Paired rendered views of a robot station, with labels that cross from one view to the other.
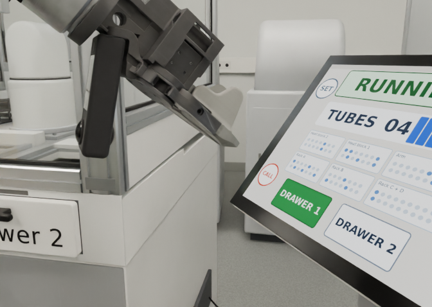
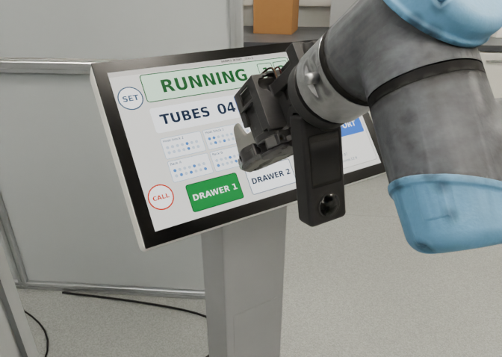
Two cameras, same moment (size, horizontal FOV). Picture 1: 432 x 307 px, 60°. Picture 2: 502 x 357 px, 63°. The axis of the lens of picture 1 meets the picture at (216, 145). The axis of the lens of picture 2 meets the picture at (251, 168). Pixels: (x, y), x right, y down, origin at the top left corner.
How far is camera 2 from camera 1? 68 cm
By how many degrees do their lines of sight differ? 87
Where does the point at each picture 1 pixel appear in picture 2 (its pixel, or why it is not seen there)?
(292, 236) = (237, 213)
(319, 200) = (228, 180)
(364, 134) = (211, 122)
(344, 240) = (266, 187)
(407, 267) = not seen: hidden behind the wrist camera
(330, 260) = (270, 202)
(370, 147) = (223, 128)
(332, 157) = (205, 148)
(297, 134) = (149, 149)
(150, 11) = not seen: hidden behind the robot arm
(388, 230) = (279, 164)
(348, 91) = (159, 94)
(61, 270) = not seen: outside the picture
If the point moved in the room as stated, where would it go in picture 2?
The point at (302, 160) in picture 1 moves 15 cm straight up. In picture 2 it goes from (181, 165) to (174, 73)
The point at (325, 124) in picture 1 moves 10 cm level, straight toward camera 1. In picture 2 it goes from (169, 129) to (227, 134)
